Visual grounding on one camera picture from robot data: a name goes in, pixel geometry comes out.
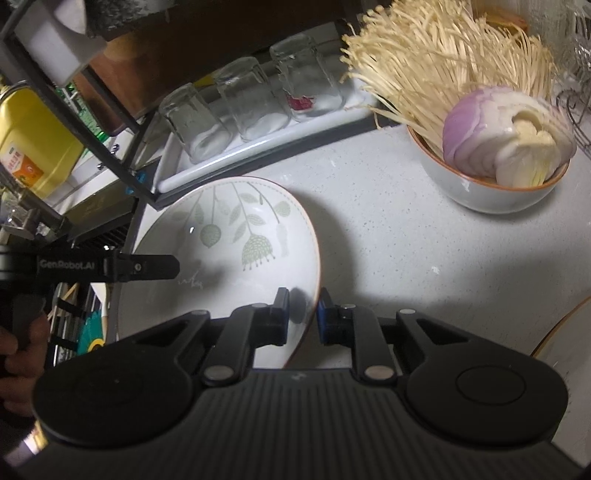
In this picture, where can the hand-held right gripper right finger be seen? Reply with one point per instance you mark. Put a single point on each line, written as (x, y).
(327, 318)

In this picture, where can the white paper box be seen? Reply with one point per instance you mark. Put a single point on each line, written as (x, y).
(55, 46)

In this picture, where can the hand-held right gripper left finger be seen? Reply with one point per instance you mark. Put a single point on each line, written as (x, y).
(281, 318)

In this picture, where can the person's left hand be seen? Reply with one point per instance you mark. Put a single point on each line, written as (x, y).
(23, 374)

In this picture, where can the black metal rack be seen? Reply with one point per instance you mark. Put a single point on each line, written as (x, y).
(147, 194)

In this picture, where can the yellow oil can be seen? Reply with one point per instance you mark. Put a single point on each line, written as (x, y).
(41, 138)

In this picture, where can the halved purple onion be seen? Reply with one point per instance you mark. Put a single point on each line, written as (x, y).
(475, 134)

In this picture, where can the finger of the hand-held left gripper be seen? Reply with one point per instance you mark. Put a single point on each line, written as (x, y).
(147, 267)

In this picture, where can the brown wooden cutting board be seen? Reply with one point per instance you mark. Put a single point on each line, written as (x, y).
(129, 78)

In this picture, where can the bunch of enoki mushrooms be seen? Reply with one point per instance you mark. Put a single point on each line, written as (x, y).
(429, 60)

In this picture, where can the orange-rimmed white bowl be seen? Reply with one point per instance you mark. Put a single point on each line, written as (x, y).
(485, 196)

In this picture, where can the orange glass dish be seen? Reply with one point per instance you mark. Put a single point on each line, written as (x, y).
(501, 16)

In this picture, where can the white drip tray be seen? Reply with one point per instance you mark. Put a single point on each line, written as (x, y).
(277, 146)

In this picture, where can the leaf-patterned white plate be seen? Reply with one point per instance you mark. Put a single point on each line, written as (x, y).
(572, 341)
(231, 286)

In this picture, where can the clear drinking glass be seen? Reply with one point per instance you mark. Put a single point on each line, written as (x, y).
(194, 124)
(251, 97)
(304, 74)

